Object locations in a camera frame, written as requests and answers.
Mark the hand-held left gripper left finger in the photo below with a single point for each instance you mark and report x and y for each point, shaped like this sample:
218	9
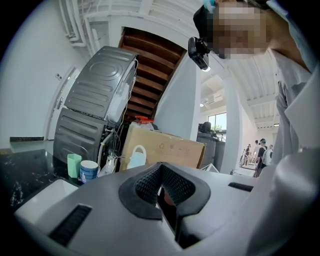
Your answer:
105	220

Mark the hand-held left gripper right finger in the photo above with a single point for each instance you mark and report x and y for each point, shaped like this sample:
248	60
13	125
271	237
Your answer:
220	215

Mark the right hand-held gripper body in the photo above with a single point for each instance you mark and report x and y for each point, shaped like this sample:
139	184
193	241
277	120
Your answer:
211	167

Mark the black wheeled bin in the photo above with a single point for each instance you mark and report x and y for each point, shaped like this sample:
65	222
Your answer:
212	150

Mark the black bundle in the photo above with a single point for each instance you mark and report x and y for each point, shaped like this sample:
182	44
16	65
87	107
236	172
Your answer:
207	127

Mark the large window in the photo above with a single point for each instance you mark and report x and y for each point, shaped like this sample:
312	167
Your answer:
217	121

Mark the blue white mug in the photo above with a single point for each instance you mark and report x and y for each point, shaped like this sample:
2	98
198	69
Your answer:
88	171

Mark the large cardboard box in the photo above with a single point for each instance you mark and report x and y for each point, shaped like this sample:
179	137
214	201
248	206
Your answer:
162	150

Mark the chrome sink faucet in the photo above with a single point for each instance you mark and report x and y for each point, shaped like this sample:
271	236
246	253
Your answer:
110	165

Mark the white sink basin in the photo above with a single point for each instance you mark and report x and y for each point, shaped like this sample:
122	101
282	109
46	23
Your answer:
50	195

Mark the green plastic cup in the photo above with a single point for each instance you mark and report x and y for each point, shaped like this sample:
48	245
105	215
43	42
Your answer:
74	166

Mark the red capped white canister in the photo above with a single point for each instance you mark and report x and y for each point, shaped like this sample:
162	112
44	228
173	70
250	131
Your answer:
144	123

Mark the grey washing machine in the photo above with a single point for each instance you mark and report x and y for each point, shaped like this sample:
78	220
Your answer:
100	82
80	135

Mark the black marble vanity table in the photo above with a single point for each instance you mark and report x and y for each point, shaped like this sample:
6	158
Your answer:
30	170

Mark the person's grey shirt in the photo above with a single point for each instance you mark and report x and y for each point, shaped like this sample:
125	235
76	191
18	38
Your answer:
295	100

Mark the brown wooden staircase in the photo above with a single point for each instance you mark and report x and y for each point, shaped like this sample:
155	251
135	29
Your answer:
152	70

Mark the white door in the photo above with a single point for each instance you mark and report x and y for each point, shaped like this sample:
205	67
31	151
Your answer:
60	107

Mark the person's head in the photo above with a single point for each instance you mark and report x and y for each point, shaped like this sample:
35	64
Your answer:
237	30

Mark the teal hair clip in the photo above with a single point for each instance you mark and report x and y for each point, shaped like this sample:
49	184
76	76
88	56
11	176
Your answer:
209	4

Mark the white ceiling pipes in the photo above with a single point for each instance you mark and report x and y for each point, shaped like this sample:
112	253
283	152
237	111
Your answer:
80	25

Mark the black head camera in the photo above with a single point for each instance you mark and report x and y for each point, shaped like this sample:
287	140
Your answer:
200	56

